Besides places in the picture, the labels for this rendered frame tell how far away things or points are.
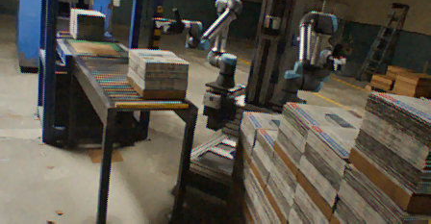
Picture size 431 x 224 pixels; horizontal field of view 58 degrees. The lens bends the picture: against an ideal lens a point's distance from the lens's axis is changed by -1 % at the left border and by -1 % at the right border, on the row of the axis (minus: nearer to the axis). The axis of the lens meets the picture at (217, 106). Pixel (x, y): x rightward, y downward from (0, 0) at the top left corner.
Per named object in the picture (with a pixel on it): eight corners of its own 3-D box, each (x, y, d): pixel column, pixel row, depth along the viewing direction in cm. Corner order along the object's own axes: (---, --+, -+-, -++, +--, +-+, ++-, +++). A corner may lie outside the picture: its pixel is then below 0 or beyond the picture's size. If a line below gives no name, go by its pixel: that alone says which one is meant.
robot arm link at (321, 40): (296, 87, 278) (314, 11, 262) (316, 91, 278) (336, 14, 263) (299, 92, 267) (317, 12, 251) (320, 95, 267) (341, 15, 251)
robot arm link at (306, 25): (300, 5, 256) (297, 67, 234) (316, 8, 256) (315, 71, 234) (295, 16, 266) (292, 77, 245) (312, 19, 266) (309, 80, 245)
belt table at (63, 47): (140, 69, 352) (141, 58, 349) (64, 65, 320) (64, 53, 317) (120, 53, 409) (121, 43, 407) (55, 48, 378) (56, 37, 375)
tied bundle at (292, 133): (344, 155, 190) (356, 111, 184) (378, 185, 163) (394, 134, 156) (272, 149, 182) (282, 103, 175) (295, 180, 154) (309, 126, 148)
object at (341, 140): (390, 134, 156) (391, 132, 156) (441, 166, 129) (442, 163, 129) (306, 127, 147) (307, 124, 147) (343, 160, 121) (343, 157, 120)
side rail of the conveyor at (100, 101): (114, 128, 215) (116, 107, 211) (105, 128, 212) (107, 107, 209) (77, 68, 326) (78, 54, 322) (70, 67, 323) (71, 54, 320)
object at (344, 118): (357, 112, 183) (358, 110, 183) (393, 135, 156) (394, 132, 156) (285, 104, 175) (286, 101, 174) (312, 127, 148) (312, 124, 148)
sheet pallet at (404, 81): (439, 108, 765) (448, 80, 749) (413, 108, 725) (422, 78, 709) (390, 89, 865) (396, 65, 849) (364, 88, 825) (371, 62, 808)
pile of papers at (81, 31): (104, 41, 401) (106, 15, 393) (74, 38, 386) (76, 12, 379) (97, 35, 432) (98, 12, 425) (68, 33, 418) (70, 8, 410)
